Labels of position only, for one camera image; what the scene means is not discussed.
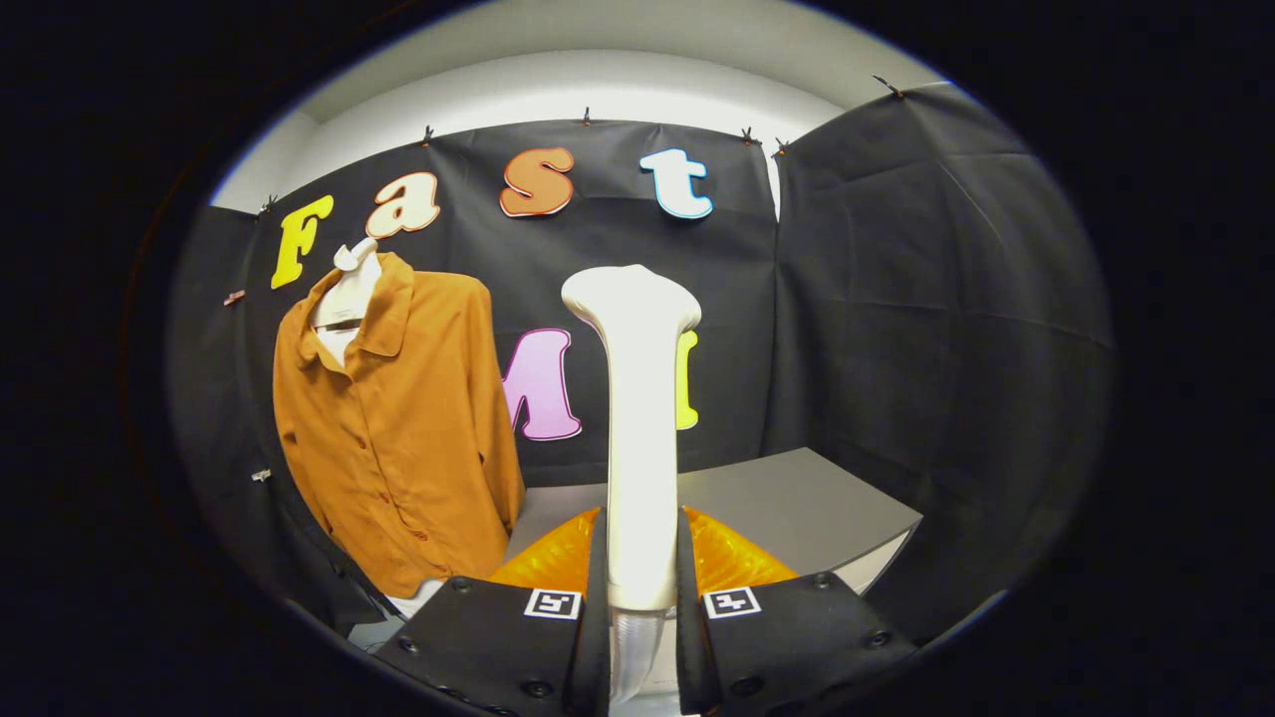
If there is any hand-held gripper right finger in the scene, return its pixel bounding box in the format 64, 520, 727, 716
675, 506, 919, 717

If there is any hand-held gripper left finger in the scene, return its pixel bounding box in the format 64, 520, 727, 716
371, 506, 611, 717

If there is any translucent white steamer hose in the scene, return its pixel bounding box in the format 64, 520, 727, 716
610, 608, 666, 704

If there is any orange button-up shirt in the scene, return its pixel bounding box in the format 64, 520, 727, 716
272, 251, 526, 600

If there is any white garment steamer head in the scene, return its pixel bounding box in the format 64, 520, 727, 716
561, 264, 703, 611

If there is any grey cabinet with white drawers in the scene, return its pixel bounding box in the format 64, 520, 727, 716
503, 446, 924, 608

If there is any white torso mannequin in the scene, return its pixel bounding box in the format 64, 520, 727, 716
309, 237, 444, 620

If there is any black backdrop cloth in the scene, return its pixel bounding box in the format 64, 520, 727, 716
169, 82, 1115, 648

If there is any row of black cloth clips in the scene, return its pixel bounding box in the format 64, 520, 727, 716
257, 74, 905, 215

